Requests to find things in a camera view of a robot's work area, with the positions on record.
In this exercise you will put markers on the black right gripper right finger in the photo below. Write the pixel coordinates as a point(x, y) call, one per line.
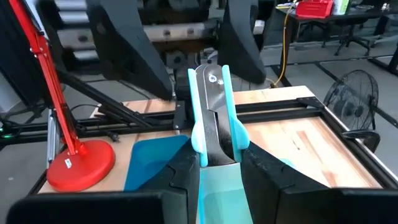
point(280, 193)

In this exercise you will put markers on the black aluminium table frame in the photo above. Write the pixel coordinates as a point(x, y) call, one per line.
point(273, 109)

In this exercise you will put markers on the translucent teal plastic bin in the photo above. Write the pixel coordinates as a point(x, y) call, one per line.
point(224, 199)

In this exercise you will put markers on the black floor fan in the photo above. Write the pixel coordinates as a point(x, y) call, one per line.
point(351, 102)

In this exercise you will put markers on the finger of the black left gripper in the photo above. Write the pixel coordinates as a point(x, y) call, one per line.
point(130, 46)
point(242, 37)

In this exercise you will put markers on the red desk lamp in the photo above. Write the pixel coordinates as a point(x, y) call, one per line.
point(81, 168)

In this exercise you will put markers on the red plastic tray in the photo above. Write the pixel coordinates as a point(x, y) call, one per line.
point(314, 8)

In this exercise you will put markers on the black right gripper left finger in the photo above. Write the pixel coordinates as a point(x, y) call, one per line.
point(174, 186)

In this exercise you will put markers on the black office chair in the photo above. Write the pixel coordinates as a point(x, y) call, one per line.
point(353, 37)

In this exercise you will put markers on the black desk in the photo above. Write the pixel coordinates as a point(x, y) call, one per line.
point(357, 14)

